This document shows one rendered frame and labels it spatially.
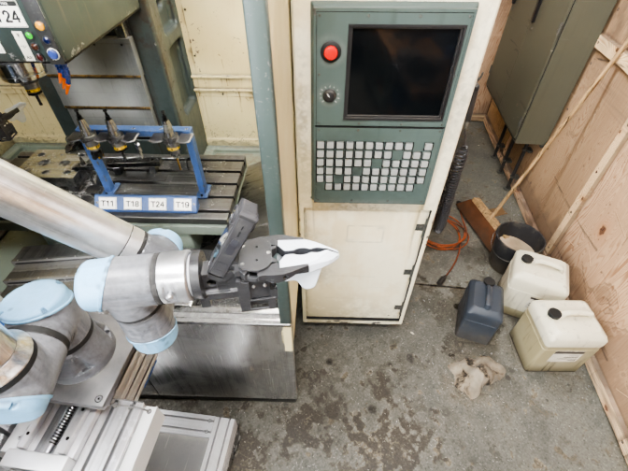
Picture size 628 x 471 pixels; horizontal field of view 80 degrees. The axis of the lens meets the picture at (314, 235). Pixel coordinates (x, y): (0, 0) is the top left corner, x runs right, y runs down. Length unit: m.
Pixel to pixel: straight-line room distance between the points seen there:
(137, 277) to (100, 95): 1.84
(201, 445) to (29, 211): 1.42
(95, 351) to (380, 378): 1.56
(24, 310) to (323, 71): 0.95
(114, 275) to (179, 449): 1.43
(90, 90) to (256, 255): 1.90
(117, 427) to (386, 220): 1.19
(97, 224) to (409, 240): 1.34
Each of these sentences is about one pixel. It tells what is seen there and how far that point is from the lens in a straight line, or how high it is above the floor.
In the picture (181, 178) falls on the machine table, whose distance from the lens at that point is 1.94.
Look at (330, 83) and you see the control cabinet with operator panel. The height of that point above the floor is 1.51.
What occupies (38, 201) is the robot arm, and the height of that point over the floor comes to 1.63.
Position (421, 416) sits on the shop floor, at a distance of 2.17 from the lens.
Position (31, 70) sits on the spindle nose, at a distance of 1.82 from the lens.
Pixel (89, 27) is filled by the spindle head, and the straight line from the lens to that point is 1.67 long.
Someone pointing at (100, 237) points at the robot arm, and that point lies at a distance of 0.69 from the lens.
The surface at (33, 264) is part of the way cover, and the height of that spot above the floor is 0.72.
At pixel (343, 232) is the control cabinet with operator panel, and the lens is 1.67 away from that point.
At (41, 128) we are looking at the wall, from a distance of 3.20.
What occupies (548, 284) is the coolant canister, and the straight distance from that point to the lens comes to 2.44.
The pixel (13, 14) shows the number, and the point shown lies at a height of 1.67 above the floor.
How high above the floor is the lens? 1.98
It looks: 45 degrees down
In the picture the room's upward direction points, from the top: straight up
